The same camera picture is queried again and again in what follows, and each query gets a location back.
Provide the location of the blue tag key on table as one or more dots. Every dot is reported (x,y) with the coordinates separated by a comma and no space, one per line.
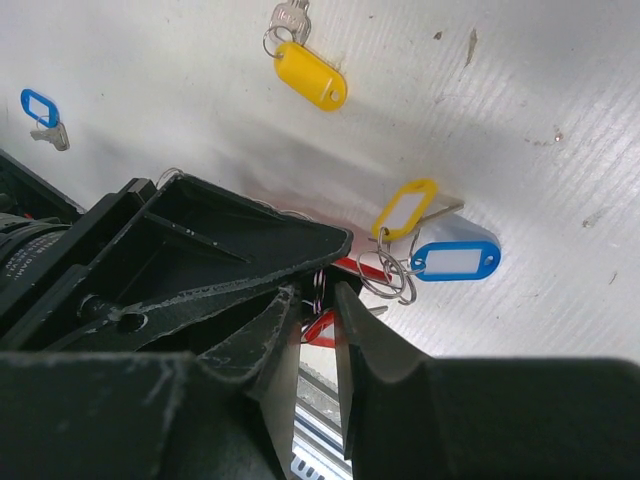
(48,125)

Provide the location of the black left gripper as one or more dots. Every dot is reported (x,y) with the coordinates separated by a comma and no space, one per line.
(47,306)

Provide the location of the red tag key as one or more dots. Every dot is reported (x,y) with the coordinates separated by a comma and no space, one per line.
(320,332)

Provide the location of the yellow tag key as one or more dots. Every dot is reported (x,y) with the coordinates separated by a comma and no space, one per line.
(303,71)
(414,204)

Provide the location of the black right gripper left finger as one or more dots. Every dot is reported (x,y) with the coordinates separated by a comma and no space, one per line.
(227,413)

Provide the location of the blue tag key on holder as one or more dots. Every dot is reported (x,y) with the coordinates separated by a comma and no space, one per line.
(456,249)

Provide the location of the yellow tag key on holder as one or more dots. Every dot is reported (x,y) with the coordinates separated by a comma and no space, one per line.
(414,204)

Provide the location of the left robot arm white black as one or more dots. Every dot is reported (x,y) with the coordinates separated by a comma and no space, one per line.
(32,211)

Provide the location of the metal keyring holder red handle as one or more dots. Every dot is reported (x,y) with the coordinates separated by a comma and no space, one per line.
(379,281)

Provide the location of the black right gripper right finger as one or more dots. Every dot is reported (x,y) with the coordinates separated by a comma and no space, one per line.
(408,415)

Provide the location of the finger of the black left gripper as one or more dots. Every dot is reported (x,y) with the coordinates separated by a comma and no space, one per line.
(191,250)

